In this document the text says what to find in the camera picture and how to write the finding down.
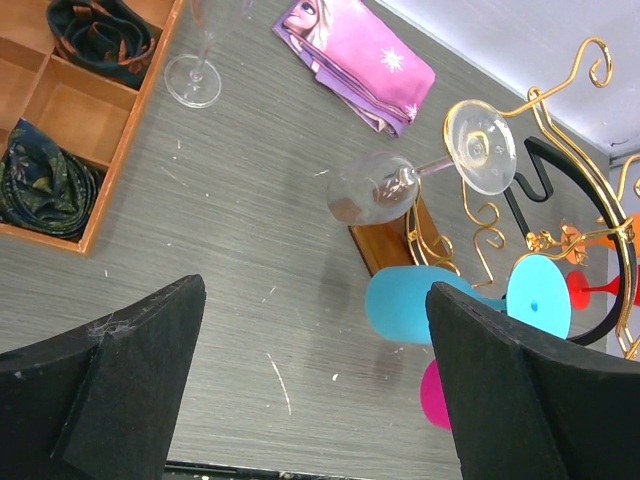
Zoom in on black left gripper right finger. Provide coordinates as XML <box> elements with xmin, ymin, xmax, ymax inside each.
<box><xmin>426</xmin><ymin>282</ymin><xmax>639</xmax><ymax>479</ymax></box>

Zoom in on clear tall wine glass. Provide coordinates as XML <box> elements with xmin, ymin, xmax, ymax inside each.
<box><xmin>164</xmin><ymin>0</ymin><xmax>253</xmax><ymax>109</ymax></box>

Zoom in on dark green rolled cloth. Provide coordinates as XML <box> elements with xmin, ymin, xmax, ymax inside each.
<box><xmin>1</xmin><ymin>118</ymin><xmax>105</xmax><ymax>240</ymax></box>

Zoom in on gold wire wine glass rack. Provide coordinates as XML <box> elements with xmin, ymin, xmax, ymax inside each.
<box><xmin>347</xmin><ymin>36</ymin><xmax>640</xmax><ymax>361</ymax></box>

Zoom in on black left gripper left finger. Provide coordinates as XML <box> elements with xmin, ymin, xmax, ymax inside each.
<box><xmin>1</xmin><ymin>275</ymin><xmax>206</xmax><ymax>479</ymax></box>

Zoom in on blue wine glass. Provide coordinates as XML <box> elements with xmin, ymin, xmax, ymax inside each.
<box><xmin>365</xmin><ymin>254</ymin><xmax>572</xmax><ymax>344</ymax></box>

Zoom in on aluminium frame rail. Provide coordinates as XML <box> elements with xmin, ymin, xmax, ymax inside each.
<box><xmin>383</xmin><ymin>0</ymin><xmax>639</xmax><ymax>159</ymax></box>

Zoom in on red wine glass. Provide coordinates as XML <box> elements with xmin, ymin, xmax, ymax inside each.
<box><xmin>566</xmin><ymin>270</ymin><xmax>620</xmax><ymax>310</ymax></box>

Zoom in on orange wine glass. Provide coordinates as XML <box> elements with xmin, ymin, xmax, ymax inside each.
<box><xmin>559</xmin><ymin>211</ymin><xmax>640</xmax><ymax>261</ymax></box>

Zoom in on pink wine glass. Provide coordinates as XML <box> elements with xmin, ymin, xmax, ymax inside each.
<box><xmin>420</xmin><ymin>360</ymin><xmax>451</xmax><ymax>430</ymax></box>

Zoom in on black orange rolled cloth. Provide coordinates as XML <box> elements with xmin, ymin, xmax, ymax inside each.
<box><xmin>46</xmin><ymin>0</ymin><xmax>157</xmax><ymax>89</ymax></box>

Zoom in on clear wine glass on left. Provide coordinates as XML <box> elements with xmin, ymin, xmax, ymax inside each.
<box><xmin>326</xmin><ymin>100</ymin><xmax>517</xmax><ymax>226</ymax></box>

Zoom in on wooden compartment tray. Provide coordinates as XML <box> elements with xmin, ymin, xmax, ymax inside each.
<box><xmin>1</xmin><ymin>1</ymin><xmax>186</xmax><ymax>255</ymax></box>

